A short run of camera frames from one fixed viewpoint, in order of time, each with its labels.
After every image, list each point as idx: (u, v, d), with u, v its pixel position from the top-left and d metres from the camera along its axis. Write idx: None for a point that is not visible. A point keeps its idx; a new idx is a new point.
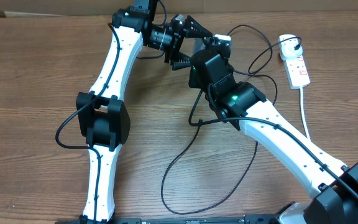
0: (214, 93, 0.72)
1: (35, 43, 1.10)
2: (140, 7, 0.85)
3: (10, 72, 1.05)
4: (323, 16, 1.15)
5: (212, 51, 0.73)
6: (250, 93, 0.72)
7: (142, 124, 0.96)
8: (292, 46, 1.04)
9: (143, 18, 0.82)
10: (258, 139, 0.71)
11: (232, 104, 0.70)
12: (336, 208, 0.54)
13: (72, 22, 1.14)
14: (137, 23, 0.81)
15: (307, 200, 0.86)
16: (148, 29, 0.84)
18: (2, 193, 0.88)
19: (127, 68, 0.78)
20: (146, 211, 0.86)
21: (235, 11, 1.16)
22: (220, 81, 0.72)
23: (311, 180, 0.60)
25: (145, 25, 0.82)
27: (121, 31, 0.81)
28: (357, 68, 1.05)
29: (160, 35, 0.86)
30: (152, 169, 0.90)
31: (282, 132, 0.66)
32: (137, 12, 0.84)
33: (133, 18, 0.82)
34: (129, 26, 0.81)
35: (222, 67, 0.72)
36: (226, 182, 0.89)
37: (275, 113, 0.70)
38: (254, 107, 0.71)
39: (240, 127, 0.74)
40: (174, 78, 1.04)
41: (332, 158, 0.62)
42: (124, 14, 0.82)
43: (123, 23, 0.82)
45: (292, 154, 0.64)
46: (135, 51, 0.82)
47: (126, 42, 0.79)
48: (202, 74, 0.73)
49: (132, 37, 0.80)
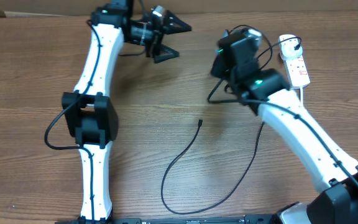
0: (237, 75, 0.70)
1: (35, 43, 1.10)
2: (118, 4, 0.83)
3: (10, 72, 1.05)
4: (323, 16, 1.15)
5: (241, 33, 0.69)
6: (275, 78, 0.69)
7: (142, 124, 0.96)
8: (292, 46, 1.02)
9: (122, 14, 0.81)
10: (274, 126, 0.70)
11: (255, 88, 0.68)
12: (344, 205, 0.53)
13: (72, 22, 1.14)
14: (115, 19, 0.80)
15: (307, 200, 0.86)
16: (127, 25, 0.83)
18: (2, 193, 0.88)
19: (110, 65, 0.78)
20: (146, 211, 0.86)
21: (235, 11, 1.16)
22: (245, 64, 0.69)
23: (322, 173, 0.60)
25: (123, 21, 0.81)
27: (100, 28, 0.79)
28: (357, 68, 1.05)
29: (140, 30, 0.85)
30: (152, 169, 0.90)
31: (302, 123, 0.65)
32: (115, 8, 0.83)
33: (112, 15, 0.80)
34: (109, 22, 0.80)
35: (248, 50, 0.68)
36: (226, 182, 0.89)
37: (298, 103, 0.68)
38: (278, 94, 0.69)
39: (257, 112, 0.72)
40: (174, 78, 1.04)
41: (347, 157, 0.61)
42: (102, 12, 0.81)
43: (102, 20, 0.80)
45: (308, 144, 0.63)
46: (117, 46, 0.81)
47: (105, 39, 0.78)
48: (227, 57, 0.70)
49: (111, 33, 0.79)
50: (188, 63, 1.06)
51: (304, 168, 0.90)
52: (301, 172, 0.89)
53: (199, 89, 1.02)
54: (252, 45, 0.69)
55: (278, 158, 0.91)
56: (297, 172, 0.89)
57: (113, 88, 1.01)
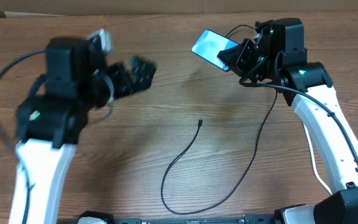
0: (281, 61, 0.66)
1: (35, 43, 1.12)
2: (59, 78, 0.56)
3: (10, 72, 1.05)
4: (323, 16, 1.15)
5: (296, 20, 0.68)
6: (320, 73, 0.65)
7: (142, 124, 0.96)
8: None
9: (66, 114, 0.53)
10: (304, 119, 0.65)
11: (296, 76, 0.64)
12: (357, 210, 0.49)
13: (72, 22, 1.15)
14: (59, 119, 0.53)
15: (307, 201, 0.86)
16: (78, 124, 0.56)
18: (3, 193, 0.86)
19: (51, 206, 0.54)
20: (146, 211, 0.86)
21: (235, 11, 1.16)
22: (292, 51, 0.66)
23: (342, 175, 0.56)
25: (71, 122, 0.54)
27: (29, 154, 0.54)
28: (357, 68, 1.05)
29: (105, 81, 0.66)
30: (153, 169, 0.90)
31: (334, 122, 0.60)
32: (53, 102, 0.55)
33: (49, 123, 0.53)
34: (45, 141, 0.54)
35: (299, 37, 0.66)
36: (226, 182, 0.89)
37: (334, 102, 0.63)
38: (316, 88, 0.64)
39: (291, 104, 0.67)
40: (174, 78, 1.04)
41: None
42: (32, 116, 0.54)
43: (35, 134, 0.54)
45: (335, 143, 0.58)
46: (63, 173, 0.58)
47: (40, 168, 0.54)
48: (275, 41, 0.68)
49: (48, 161, 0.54)
50: (188, 63, 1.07)
51: (304, 168, 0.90)
52: (301, 172, 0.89)
53: (199, 88, 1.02)
54: (301, 33, 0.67)
55: (278, 158, 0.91)
56: (296, 172, 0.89)
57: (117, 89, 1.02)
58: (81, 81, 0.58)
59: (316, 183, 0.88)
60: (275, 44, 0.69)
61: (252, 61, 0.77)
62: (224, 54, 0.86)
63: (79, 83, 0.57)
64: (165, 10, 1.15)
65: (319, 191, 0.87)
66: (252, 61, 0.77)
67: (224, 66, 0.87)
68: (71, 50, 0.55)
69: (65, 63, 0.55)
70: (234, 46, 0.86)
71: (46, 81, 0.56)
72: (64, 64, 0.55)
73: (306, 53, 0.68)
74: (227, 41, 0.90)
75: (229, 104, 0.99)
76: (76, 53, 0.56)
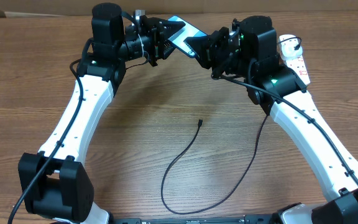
0: (255, 69, 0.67)
1: (34, 43, 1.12)
2: (104, 43, 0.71)
3: (10, 72, 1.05)
4: (322, 17, 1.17)
5: (268, 23, 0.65)
6: (293, 79, 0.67)
7: (142, 124, 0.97)
8: (292, 46, 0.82)
9: (114, 67, 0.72)
10: (286, 129, 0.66)
11: (270, 87, 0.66)
12: (353, 215, 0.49)
13: (72, 22, 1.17)
14: (109, 69, 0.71)
15: (307, 202, 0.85)
16: (122, 76, 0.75)
18: (2, 193, 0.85)
19: (89, 127, 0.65)
20: (146, 211, 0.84)
21: (235, 11, 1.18)
22: (265, 58, 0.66)
23: (333, 182, 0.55)
25: (116, 76, 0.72)
27: (87, 79, 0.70)
28: (357, 68, 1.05)
29: (137, 40, 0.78)
30: (152, 169, 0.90)
31: (315, 128, 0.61)
32: (100, 61, 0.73)
33: (102, 67, 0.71)
34: (97, 76, 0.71)
35: (273, 43, 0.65)
36: (225, 182, 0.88)
37: (312, 107, 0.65)
38: (292, 95, 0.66)
39: (270, 113, 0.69)
40: (174, 78, 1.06)
41: None
42: (91, 62, 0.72)
43: (89, 72, 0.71)
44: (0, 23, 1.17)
45: (320, 150, 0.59)
46: (100, 112, 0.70)
47: (91, 91, 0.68)
48: (248, 46, 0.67)
49: (99, 86, 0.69)
50: (188, 63, 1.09)
51: (304, 168, 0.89)
52: (301, 172, 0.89)
53: (199, 88, 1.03)
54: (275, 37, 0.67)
55: (278, 158, 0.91)
56: (296, 172, 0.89)
57: (122, 87, 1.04)
58: (119, 41, 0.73)
59: (316, 183, 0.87)
60: (245, 50, 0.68)
61: (224, 52, 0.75)
62: (193, 41, 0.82)
63: (118, 43, 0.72)
64: (166, 10, 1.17)
65: (319, 191, 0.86)
66: (223, 54, 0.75)
67: (191, 51, 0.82)
68: (110, 20, 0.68)
69: (107, 30, 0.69)
70: (203, 37, 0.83)
71: (94, 44, 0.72)
72: (106, 30, 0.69)
73: (278, 58, 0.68)
74: (197, 31, 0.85)
75: (229, 104, 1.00)
76: (113, 23, 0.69)
